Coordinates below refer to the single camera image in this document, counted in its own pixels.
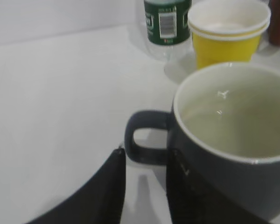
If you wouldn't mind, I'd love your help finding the red-brown ceramic mug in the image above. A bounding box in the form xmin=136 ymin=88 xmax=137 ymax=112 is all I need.
xmin=268 ymin=0 xmax=280 ymax=46

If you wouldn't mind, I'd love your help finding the clear water bottle green label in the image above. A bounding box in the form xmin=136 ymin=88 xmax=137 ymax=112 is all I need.
xmin=143 ymin=0 xmax=192 ymax=61

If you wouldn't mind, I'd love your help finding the yellow paper cup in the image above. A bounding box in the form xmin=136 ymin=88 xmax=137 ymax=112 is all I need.
xmin=190 ymin=23 xmax=269 ymax=69

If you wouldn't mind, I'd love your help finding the dark gray round mug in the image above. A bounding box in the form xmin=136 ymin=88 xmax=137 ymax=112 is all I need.
xmin=124 ymin=63 xmax=280 ymax=220

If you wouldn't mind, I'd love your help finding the white inner paper cup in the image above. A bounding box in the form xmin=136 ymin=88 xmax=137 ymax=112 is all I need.
xmin=188 ymin=0 xmax=271 ymax=39

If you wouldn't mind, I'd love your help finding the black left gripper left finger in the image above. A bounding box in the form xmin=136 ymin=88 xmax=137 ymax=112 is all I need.
xmin=31 ymin=147 xmax=126 ymax=224

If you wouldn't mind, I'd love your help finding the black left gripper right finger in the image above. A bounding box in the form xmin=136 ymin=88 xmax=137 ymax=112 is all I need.
xmin=166 ymin=149 xmax=280 ymax=224

